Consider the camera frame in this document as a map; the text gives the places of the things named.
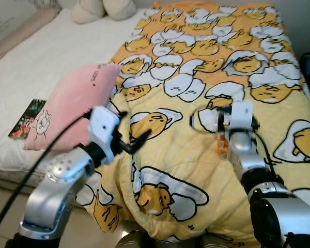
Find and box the pink plush pillow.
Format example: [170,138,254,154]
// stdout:
[23,63,123,153]

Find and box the dark green red book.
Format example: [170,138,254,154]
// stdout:
[8,98,47,139]

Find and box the yellow egg print quilt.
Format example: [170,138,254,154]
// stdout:
[75,3,310,243]

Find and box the white quilted mattress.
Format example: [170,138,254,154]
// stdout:
[0,8,150,187]

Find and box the dark robot left leg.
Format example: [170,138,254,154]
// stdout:
[116,230,148,248]

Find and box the dark robot leg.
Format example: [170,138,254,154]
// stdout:
[116,230,148,248]
[201,232,249,248]

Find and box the beige plush toy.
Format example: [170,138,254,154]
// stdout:
[71,0,137,24]

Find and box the dark robot right leg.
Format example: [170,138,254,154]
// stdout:
[201,232,249,248]

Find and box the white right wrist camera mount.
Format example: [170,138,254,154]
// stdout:
[230,102,255,140]

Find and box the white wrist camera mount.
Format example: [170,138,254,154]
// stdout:
[230,102,255,140]
[89,107,120,165]

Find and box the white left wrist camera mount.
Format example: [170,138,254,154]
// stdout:
[89,107,120,165]

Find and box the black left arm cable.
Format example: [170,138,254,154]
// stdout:
[0,115,94,238]

